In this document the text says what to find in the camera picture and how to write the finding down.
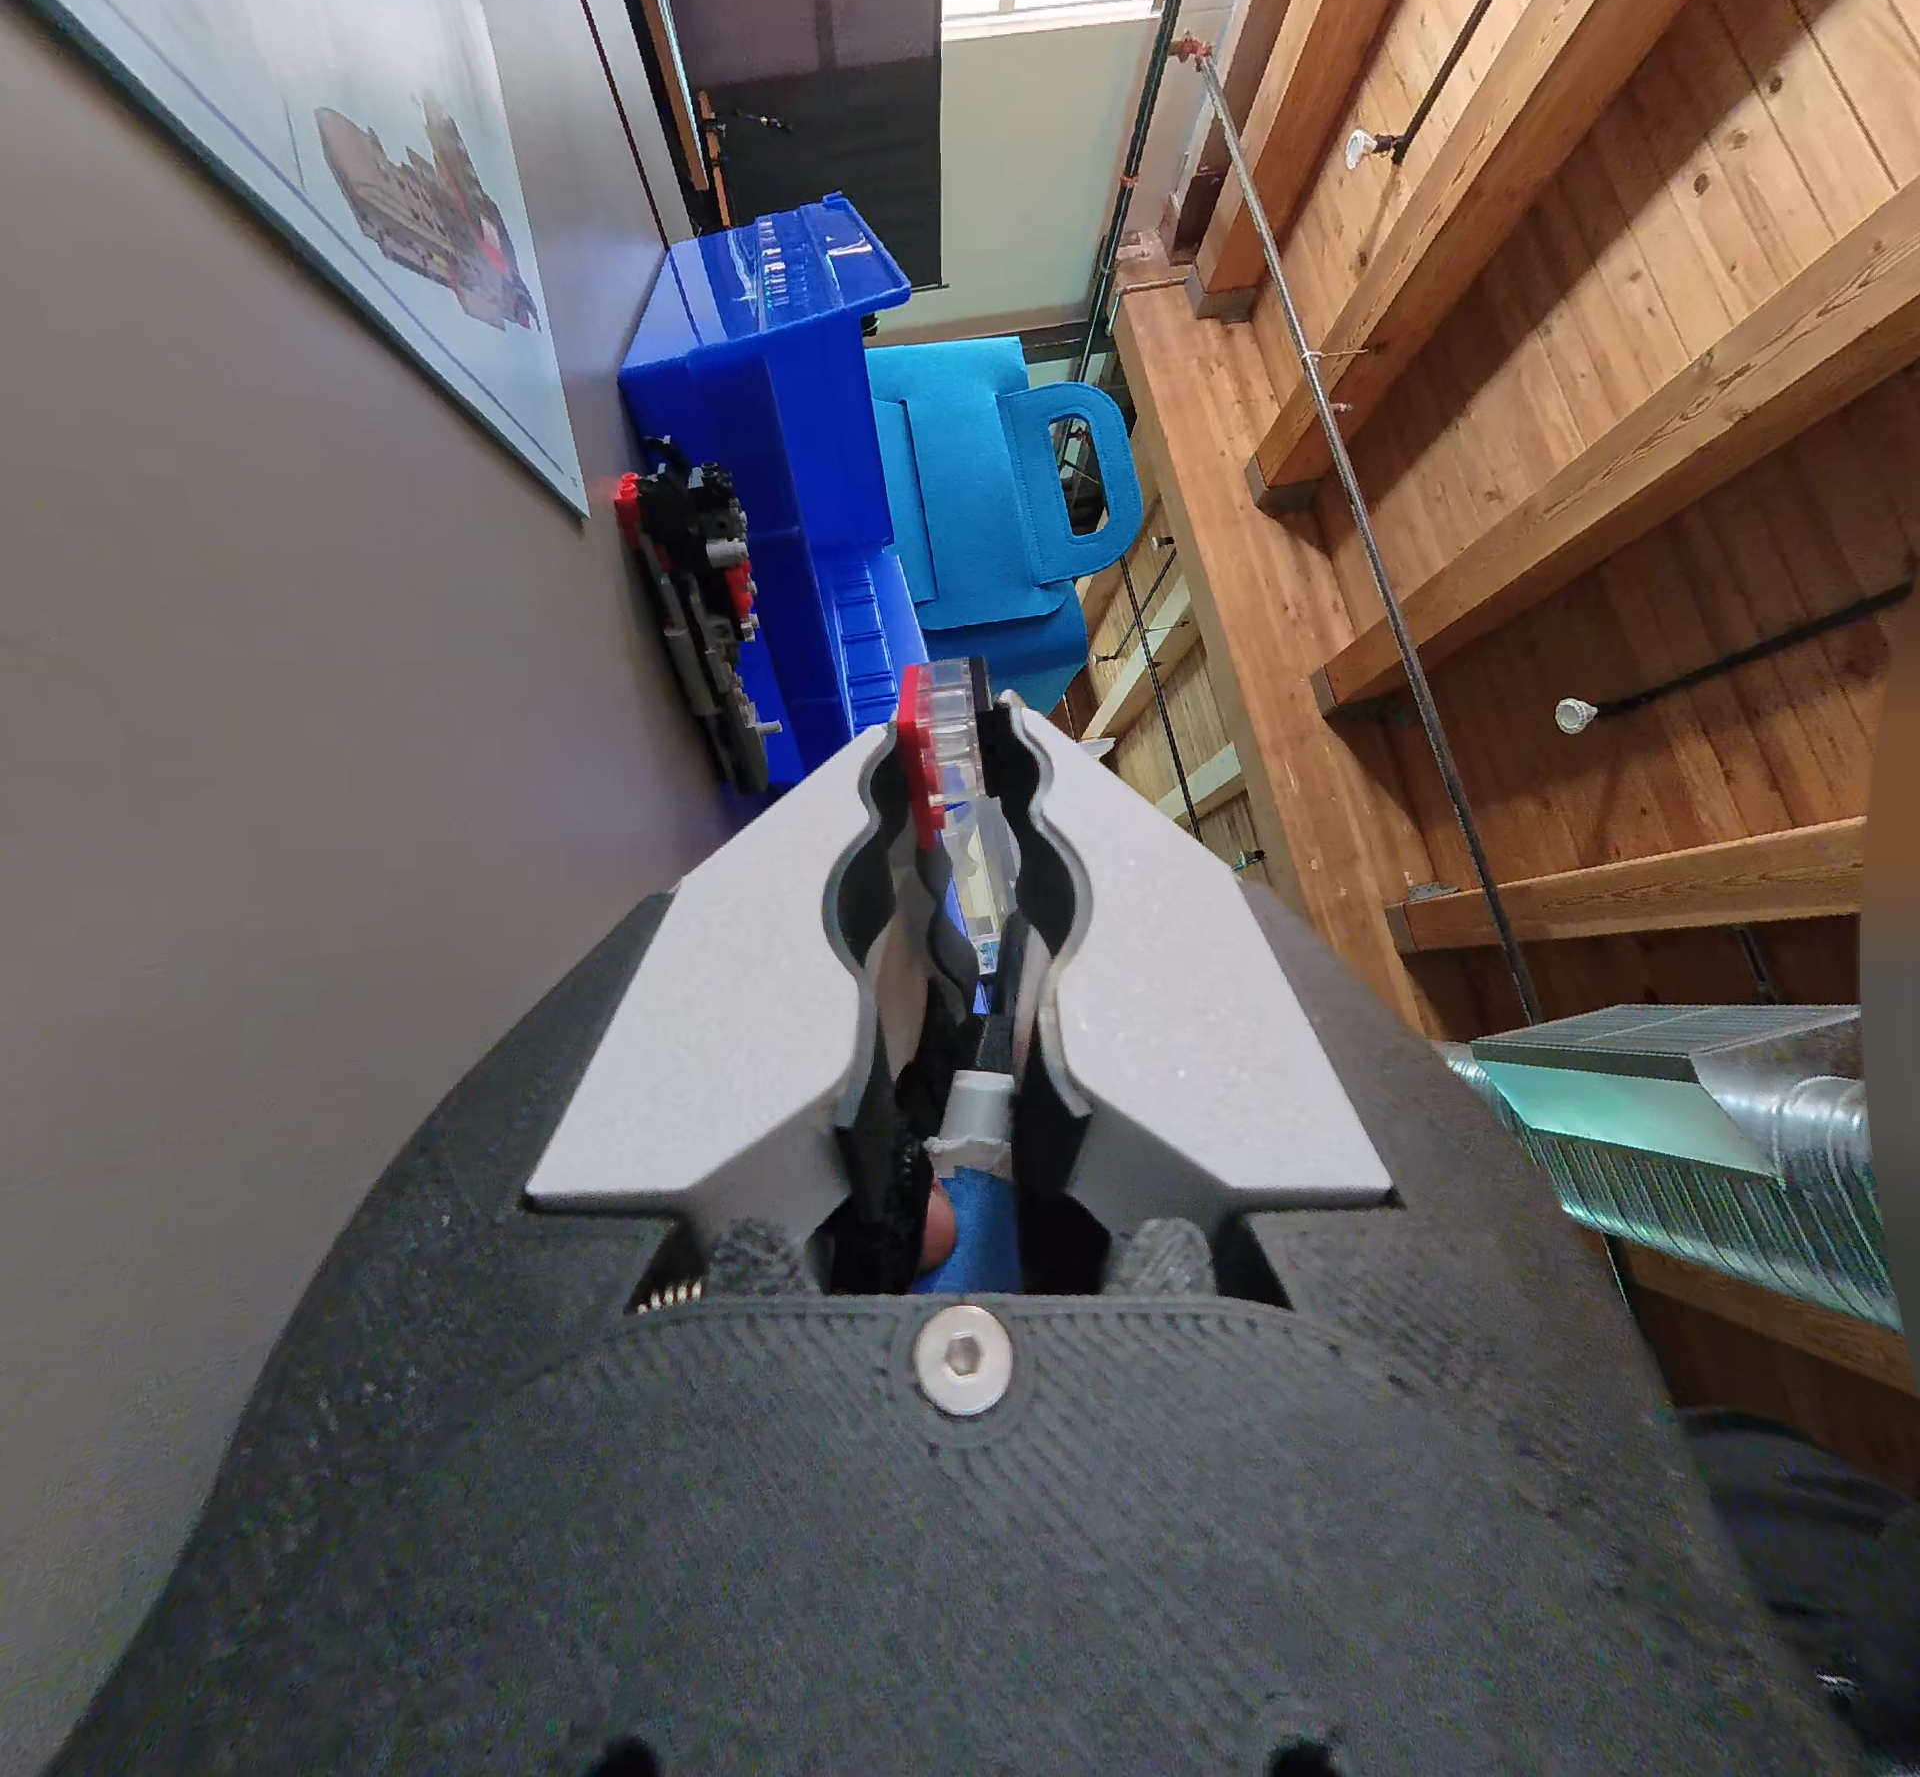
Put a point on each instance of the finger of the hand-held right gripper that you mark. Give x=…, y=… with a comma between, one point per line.
x=1024, y=1012
x=915, y=966

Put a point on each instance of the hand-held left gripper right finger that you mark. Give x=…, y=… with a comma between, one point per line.
x=1215, y=1056

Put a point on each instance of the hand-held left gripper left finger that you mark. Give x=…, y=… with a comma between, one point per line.
x=705, y=1043

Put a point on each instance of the red and clear brick assembly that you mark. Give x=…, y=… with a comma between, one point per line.
x=938, y=742

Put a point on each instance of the grey desk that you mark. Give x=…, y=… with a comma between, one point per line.
x=299, y=832

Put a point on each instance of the person's right hand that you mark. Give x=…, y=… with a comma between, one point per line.
x=938, y=1223

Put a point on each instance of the blue plastic storage bin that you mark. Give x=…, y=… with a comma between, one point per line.
x=721, y=353
x=841, y=668

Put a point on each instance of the partly built brick model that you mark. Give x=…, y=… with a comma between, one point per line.
x=699, y=592

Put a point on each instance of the teal felt bag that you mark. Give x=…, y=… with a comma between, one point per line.
x=976, y=502

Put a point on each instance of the hanging light bulb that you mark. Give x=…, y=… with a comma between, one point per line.
x=1573, y=714
x=1362, y=148

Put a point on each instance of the black ceiling pipe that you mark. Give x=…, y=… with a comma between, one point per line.
x=1349, y=487

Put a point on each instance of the light blue instruction booklet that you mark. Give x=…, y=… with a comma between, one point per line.
x=299, y=82

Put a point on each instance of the silver ventilation duct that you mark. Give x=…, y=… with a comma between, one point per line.
x=1682, y=1161

